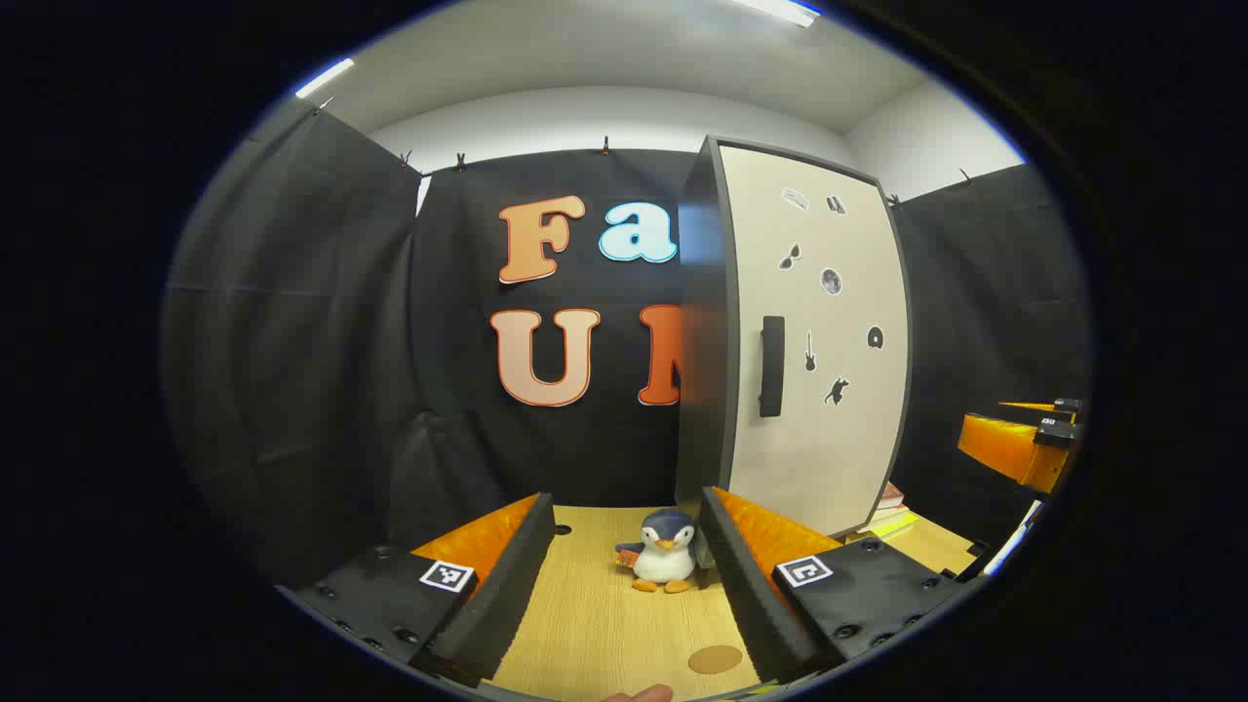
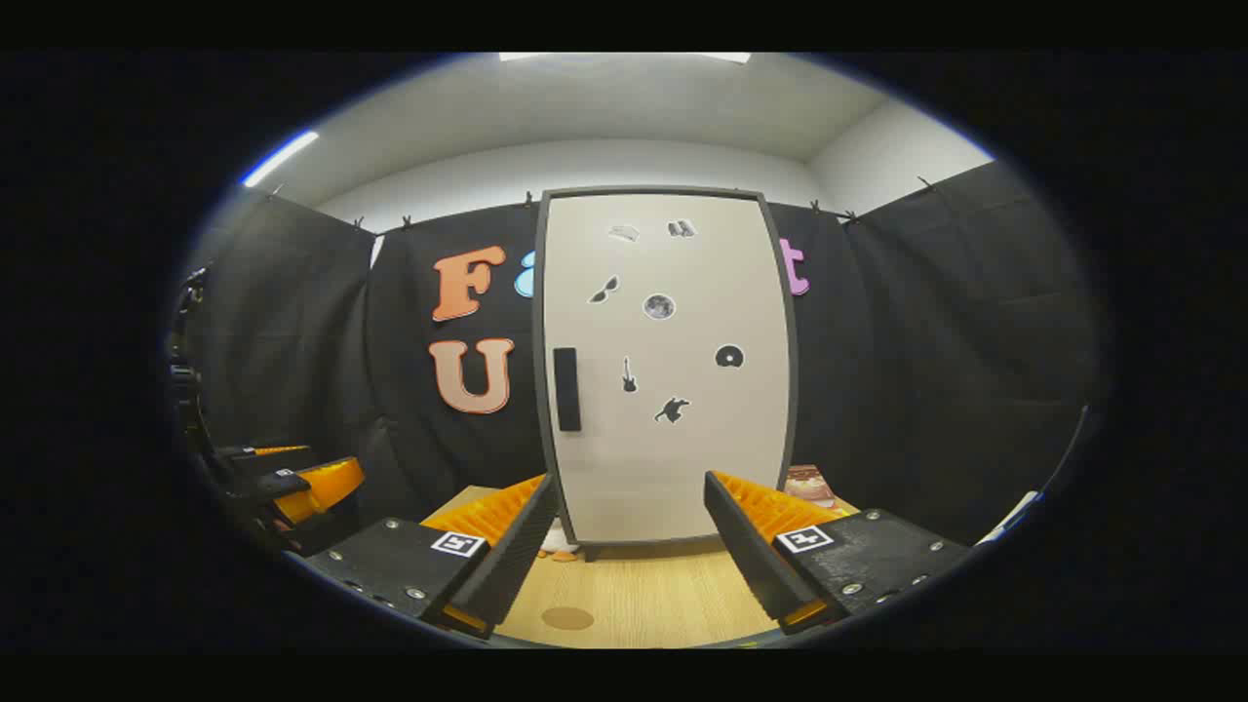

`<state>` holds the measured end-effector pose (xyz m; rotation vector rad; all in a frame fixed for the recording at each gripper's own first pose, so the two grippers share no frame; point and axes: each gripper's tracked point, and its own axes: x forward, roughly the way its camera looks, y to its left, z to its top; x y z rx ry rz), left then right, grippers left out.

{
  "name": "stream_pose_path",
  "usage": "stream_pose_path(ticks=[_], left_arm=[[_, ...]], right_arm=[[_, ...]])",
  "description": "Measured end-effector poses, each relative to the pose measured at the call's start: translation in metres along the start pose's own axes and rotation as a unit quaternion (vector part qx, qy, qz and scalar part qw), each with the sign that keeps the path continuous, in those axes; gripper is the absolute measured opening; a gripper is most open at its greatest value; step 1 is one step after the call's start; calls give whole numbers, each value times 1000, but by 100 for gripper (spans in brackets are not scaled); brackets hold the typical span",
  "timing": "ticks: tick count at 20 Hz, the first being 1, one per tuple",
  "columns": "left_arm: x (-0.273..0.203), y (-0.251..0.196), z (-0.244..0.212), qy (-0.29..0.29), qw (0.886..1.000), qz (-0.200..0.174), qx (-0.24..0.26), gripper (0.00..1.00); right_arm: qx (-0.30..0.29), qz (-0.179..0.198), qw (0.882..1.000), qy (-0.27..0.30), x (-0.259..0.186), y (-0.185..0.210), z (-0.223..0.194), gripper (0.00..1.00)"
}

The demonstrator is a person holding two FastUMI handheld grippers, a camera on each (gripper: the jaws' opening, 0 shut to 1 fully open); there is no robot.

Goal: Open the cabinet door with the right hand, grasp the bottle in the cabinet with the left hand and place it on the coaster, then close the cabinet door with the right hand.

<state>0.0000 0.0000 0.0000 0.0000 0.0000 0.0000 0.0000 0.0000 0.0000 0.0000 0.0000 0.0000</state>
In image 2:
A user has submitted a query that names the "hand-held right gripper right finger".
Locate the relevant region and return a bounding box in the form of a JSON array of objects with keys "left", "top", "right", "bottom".
[{"left": 704, "top": 470, "right": 976, "bottom": 637}]

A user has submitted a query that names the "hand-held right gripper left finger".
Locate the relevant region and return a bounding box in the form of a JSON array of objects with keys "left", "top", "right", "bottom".
[{"left": 288, "top": 473, "right": 560, "bottom": 642}]

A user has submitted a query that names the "white cabinet door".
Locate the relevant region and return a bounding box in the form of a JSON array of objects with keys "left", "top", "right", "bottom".
[{"left": 541, "top": 192, "right": 793, "bottom": 544}]

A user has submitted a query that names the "grey cabinet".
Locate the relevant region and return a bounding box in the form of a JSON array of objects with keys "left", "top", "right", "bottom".
[{"left": 531, "top": 185, "right": 800, "bottom": 564}]

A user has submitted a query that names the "penguin plush toy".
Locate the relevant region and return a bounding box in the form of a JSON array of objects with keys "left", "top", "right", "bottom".
[{"left": 539, "top": 522, "right": 583, "bottom": 564}]

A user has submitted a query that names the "brown printed box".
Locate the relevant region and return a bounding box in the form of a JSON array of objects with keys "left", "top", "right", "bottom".
[{"left": 785, "top": 465, "right": 839, "bottom": 510}]

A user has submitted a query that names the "ceiling light strip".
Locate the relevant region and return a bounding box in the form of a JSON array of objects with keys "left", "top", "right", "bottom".
[{"left": 241, "top": 130, "right": 321, "bottom": 188}]

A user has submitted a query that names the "white flat panel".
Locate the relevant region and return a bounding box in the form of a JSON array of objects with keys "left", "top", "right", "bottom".
[{"left": 978, "top": 490, "right": 1042, "bottom": 547}]

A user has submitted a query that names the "black backdrop cloth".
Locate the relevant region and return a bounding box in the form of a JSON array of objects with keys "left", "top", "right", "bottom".
[{"left": 180, "top": 161, "right": 1108, "bottom": 547}]

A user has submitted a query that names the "black door handle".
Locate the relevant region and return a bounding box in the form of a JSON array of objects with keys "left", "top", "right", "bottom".
[{"left": 553, "top": 347, "right": 583, "bottom": 433}]

